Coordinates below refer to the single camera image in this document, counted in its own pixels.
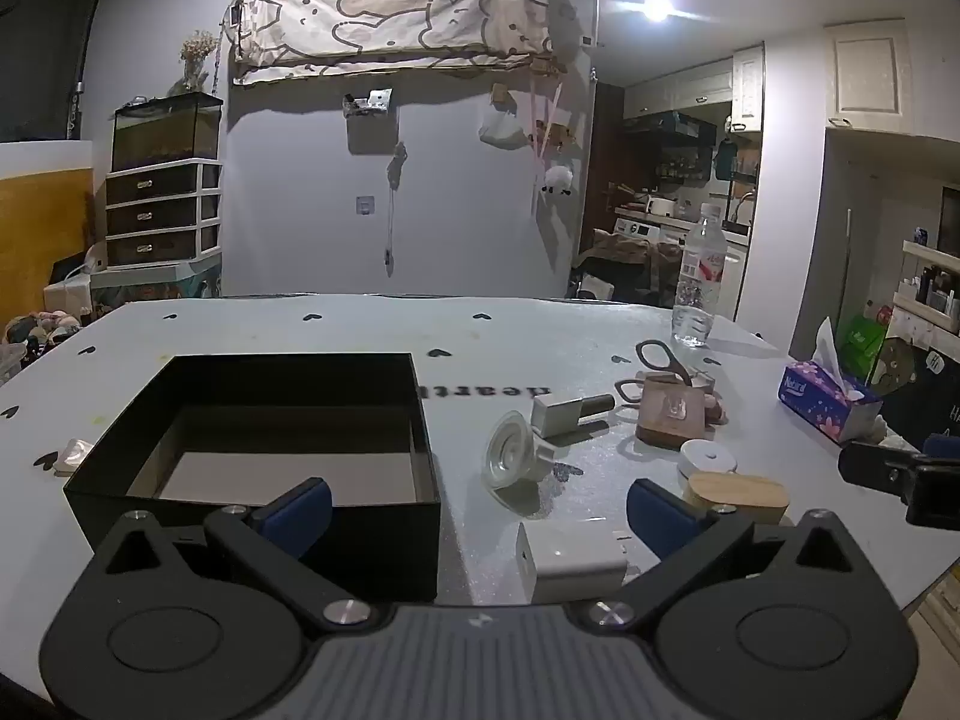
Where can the pile of plush toys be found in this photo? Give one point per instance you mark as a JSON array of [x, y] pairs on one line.
[[41, 330]]

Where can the dried flower bunch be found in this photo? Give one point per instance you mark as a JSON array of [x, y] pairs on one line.
[[196, 56]]

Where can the white wall cabinet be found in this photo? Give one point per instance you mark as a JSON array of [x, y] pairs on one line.
[[870, 75]]

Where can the white three drawer unit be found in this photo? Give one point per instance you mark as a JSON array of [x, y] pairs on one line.
[[161, 214]]

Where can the white washing machine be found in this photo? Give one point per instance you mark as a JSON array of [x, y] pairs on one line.
[[637, 229]]

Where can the white sheep plush toy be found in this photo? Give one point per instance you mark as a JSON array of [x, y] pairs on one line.
[[557, 180]]

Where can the chair with brown cloth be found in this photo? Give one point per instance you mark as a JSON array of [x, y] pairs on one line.
[[626, 255]]

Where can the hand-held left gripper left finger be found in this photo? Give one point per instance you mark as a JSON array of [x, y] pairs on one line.
[[296, 514]]

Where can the black cardboard box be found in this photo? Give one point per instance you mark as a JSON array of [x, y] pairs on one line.
[[247, 457]]

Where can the clear plastic round funnel part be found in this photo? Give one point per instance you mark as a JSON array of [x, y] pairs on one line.
[[511, 459]]

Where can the purple floral tissue box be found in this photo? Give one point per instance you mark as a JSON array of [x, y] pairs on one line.
[[825, 397]]

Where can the pink hanging ribbons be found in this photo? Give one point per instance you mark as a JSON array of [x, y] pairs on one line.
[[546, 135]]

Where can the wall hook plate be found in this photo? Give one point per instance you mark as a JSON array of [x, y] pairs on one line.
[[365, 204]]

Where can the white heart print tablecloth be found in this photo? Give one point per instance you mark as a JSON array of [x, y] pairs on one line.
[[480, 360]]

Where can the round ceiling light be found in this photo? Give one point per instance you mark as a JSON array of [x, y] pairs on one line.
[[657, 8]]

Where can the metal wall bracket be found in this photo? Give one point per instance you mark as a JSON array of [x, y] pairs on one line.
[[369, 102]]

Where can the white hanging bag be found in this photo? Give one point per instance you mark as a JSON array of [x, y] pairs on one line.
[[501, 129]]

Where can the clear plastic water bottle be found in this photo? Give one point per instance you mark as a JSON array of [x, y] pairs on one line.
[[700, 285]]

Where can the bear print hanging cloth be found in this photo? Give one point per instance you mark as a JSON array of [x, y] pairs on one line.
[[390, 15]]

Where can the blue hanging bag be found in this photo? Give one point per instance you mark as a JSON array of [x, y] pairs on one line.
[[724, 157]]

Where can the green bag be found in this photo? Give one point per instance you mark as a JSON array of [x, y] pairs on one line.
[[859, 339]]

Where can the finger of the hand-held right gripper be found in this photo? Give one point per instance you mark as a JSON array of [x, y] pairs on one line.
[[942, 445], [881, 469]]

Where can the white small appliance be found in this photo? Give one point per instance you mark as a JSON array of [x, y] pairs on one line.
[[91, 259]]

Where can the colourful printed low cabinet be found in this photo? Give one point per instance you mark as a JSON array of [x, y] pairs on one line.
[[161, 285]]

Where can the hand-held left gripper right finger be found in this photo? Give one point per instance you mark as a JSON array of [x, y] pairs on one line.
[[660, 517]]

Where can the oval wooden case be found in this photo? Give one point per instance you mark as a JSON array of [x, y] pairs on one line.
[[739, 499]]

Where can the white round disc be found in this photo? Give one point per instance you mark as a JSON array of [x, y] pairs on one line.
[[706, 463]]

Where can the cream satin ribbon strip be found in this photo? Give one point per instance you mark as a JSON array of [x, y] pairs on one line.
[[73, 454]]

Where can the glass fish tank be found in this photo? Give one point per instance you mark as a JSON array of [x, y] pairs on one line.
[[166, 133]]

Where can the white power adapter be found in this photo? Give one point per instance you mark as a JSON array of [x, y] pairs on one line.
[[574, 559]]

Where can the brown wooden block holder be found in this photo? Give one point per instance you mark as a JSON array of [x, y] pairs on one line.
[[673, 412]]

